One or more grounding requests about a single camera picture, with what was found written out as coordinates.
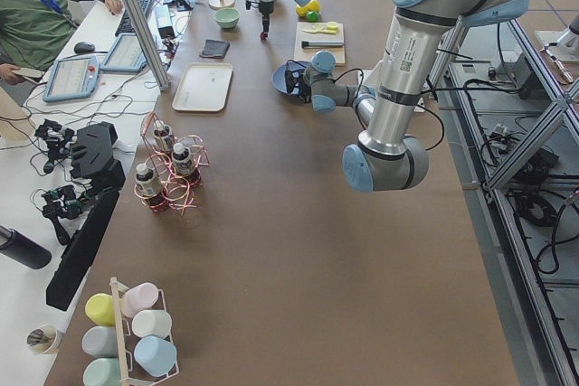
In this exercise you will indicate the blue teach pendant near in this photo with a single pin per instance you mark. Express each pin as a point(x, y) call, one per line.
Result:
point(71, 79)

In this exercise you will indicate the seated person green shirt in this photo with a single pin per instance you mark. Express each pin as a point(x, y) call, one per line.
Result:
point(34, 32)

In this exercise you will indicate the grey folded cloth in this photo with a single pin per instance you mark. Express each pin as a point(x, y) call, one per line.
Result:
point(214, 49)

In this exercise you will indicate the blue teach pendant far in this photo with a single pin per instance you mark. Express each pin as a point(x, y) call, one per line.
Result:
point(125, 56)

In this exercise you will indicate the blue teach pendant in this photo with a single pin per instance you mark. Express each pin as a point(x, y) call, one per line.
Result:
point(125, 56)
point(71, 79)

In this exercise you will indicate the blue plate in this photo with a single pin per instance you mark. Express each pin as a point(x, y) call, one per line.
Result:
point(277, 78)

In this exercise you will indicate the tea bottle front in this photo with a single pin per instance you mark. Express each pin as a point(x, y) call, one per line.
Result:
point(149, 188)

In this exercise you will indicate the wooden cutting board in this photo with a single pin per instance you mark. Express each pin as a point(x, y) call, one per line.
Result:
point(313, 37)

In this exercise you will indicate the yellow lemon right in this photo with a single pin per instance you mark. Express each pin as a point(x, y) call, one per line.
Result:
point(313, 6)

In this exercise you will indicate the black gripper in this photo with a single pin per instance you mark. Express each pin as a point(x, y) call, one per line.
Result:
point(300, 84)
point(265, 9)

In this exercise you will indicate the green lime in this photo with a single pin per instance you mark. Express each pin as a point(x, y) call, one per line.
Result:
point(312, 16)

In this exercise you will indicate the cream rabbit tray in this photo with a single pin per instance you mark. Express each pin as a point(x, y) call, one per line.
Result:
point(203, 87)

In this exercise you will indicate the white cup rack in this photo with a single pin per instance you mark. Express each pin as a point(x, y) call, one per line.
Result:
point(130, 341)

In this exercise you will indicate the aluminium frame post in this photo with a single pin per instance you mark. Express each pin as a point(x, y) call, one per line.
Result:
point(147, 43)

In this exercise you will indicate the black computer mouse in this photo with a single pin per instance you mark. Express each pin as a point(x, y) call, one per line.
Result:
point(84, 48)

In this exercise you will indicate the green bowl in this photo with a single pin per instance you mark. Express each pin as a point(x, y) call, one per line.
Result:
point(227, 18)

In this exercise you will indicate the tea bottle middle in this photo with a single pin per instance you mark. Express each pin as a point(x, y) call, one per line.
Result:
point(184, 164)

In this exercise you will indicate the tea bottle rear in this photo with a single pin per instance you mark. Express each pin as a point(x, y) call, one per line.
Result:
point(164, 137)

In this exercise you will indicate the yellow plastic knife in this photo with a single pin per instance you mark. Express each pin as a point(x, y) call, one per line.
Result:
point(323, 30)

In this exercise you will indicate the copper wire bottle rack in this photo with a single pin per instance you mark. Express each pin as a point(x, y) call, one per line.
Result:
point(179, 193)

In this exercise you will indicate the tea bottle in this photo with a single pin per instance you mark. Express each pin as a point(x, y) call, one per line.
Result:
point(149, 188)
point(184, 164)
point(164, 137)

